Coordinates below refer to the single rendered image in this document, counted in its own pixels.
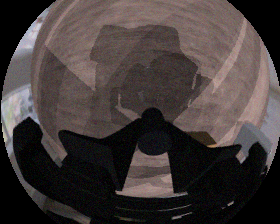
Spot brown wooden block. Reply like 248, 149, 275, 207
186, 131, 217, 148

